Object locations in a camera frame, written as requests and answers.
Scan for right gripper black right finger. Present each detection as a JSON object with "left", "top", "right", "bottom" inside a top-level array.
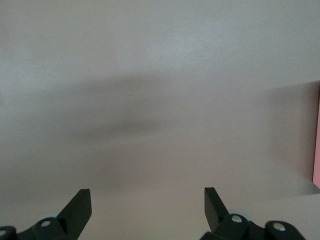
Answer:
[{"left": 199, "top": 186, "right": 305, "bottom": 240}]

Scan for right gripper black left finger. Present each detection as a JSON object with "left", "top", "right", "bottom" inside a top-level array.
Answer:
[{"left": 0, "top": 188, "right": 93, "bottom": 240}]

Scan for pink plastic bin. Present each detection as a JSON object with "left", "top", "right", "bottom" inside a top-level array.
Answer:
[{"left": 311, "top": 82, "right": 320, "bottom": 190}]

